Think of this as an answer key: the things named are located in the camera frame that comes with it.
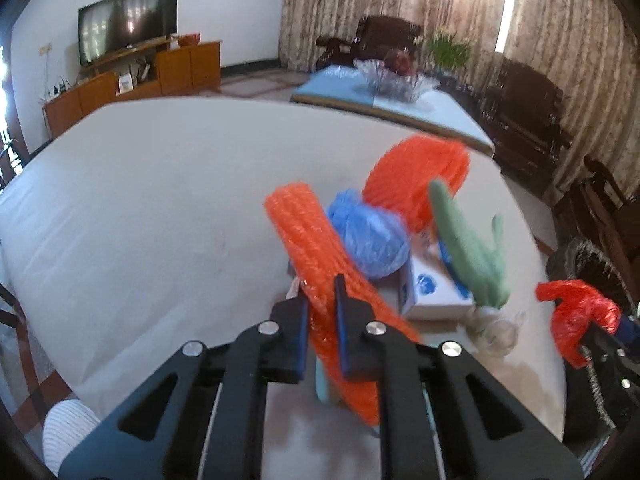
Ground blue plastic bag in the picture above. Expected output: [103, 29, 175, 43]
[327, 189, 412, 281]

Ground green potted plant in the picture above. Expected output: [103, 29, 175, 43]
[424, 29, 474, 72]

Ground white ribbed stool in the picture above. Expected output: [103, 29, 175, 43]
[42, 399, 102, 477]

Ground light teal paper piece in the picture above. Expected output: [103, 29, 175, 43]
[314, 359, 343, 407]

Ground dark wooden chair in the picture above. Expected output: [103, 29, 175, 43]
[554, 154, 640, 288]

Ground glass fruit bowl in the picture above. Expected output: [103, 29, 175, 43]
[352, 58, 441, 104]

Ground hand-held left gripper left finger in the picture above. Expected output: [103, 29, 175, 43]
[59, 295, 310, 480]

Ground long orange foam net sleeve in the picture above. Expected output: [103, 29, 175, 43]
[264, 184, 427, 427]

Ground red plastic bag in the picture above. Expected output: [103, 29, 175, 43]
[535, 280, 622, 369]

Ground red fruit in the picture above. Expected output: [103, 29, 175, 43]
[383, 48, 419, 76]

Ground coffee table with blue top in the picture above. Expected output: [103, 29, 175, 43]
[290, 64, 496, 157]

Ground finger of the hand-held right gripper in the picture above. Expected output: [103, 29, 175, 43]
[575, 320, 640, 431]

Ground wooden television cabinet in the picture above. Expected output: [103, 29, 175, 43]
[42, 39, 223, 140]

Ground clear plastic wrapper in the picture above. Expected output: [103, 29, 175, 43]
[469, 308, 527, 357]

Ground patterned beige curtains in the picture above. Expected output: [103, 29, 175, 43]
[278, 0, 640, 196]

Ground white box with blue print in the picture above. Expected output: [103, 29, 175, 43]
[399, 242, 476, 322]

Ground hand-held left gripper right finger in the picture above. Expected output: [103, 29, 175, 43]
[333, 274, 584, 480]

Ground dark wooden armchair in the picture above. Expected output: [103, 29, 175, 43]
[481, 57, 574, 182]
[315, 15, 424, 69]

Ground round orange foam net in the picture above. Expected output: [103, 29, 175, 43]
[362, 135, 471, 234]

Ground flat screen television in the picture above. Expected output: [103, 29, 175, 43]
[78, 0, 179, 66]

